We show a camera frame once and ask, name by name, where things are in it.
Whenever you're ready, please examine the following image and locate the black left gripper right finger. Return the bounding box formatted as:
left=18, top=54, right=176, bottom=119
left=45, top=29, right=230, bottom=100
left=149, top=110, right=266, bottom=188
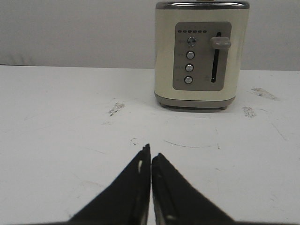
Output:
left=152, top=153, right=234, bottom=222

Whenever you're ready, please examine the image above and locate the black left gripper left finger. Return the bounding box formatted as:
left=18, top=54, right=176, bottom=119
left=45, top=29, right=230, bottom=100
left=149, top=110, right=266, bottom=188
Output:
left=69, top=144, right=150, bottom=222

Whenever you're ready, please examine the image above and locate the cream two-slot toaster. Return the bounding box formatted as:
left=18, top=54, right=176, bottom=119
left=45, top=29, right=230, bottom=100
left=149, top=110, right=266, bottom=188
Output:
left=154, top=0, right=250, bottom=108

